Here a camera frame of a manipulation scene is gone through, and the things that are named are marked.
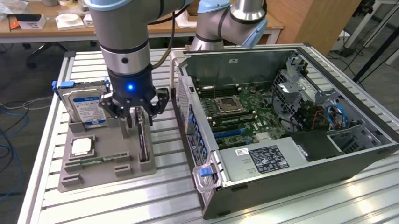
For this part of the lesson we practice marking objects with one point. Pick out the white box with tape roll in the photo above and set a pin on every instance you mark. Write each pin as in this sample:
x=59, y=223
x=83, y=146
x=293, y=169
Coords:
x=70, y=22

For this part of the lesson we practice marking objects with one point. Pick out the white paper stack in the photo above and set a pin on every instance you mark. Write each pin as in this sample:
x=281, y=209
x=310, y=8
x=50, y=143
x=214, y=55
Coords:
x=186, y=22

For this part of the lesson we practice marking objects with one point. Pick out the black office chair base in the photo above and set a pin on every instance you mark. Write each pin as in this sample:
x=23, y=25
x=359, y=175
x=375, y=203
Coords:
x=47, y=49

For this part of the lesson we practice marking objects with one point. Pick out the gray parts rack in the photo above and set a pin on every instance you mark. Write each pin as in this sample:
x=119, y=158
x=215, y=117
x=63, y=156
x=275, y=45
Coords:
x=115, y=144

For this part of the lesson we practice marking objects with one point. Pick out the wooden desk with white frame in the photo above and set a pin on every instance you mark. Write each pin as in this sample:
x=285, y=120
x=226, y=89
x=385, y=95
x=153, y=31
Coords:
x=38, y=32

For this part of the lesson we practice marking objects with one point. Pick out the orange flat box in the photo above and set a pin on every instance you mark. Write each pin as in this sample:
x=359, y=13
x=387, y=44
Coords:
x=14, y=24

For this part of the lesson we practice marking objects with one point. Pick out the silver CPU chip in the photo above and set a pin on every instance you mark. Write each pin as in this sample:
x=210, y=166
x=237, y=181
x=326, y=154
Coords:
x=82, y=147

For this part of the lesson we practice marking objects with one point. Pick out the wooden cabinet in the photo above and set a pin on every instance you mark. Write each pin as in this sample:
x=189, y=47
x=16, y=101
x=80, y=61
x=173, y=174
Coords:
x=311, y=23

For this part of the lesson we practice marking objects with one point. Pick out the white box with black lid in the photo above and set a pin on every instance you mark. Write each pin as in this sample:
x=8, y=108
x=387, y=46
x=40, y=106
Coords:
x=31, y=22

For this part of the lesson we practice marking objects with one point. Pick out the beige tape roll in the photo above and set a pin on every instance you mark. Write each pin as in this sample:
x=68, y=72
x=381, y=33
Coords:
x=66, y=3

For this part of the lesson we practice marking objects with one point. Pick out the small white labelled box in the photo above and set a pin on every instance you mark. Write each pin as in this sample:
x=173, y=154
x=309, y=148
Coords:
x=88, y=21

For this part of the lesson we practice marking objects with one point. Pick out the black slanted pole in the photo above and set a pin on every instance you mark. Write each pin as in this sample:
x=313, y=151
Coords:
x=374, y=49

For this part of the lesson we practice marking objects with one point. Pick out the blue case latch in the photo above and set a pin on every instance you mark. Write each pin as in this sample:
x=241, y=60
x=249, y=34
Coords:
x=205, y=172

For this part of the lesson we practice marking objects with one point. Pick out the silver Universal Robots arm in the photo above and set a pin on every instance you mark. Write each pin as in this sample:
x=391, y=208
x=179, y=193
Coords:
x=122, y=35

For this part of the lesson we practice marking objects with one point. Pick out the green motherboard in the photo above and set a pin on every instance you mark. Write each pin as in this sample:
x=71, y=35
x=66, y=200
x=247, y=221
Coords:
x=262, y=109

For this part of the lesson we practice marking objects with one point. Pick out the green RAM stick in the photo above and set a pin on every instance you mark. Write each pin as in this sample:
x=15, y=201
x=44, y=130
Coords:
x=96, y=160

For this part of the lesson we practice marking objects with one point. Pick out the gray power supply unit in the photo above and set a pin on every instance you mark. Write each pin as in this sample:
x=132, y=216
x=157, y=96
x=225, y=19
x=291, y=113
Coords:
x=237, y=168

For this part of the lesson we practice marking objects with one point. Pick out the metal disk bay cage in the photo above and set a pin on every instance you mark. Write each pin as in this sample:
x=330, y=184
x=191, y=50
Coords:
x=290, y=88

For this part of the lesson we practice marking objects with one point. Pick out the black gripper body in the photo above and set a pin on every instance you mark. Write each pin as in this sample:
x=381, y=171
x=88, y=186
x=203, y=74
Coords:
x=136, y=81

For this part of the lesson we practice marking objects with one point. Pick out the CPU socket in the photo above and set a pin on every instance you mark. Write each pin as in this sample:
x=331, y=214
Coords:
x=229, y=105

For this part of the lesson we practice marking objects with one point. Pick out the black RAM slot bank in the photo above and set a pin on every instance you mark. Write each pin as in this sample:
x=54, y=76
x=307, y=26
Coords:
x=218, y=91

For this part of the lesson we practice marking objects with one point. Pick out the open black PC case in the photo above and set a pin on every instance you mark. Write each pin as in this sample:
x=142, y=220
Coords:
x=281, y=186

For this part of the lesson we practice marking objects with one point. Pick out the hard disk in blue caddy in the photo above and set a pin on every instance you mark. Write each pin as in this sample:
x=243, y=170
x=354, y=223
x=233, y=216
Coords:
x=84, y=105

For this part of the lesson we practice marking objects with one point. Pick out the gray cup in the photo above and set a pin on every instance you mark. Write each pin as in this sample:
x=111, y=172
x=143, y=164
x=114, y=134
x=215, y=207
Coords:
x=50, y=2

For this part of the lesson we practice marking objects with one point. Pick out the silver chipset heatsink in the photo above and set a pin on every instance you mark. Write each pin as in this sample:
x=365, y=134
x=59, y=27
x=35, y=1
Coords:
x=263, y=136

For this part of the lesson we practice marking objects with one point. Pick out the metal drive bay bracket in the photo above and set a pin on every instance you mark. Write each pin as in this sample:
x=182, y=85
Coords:
x=353, y=140

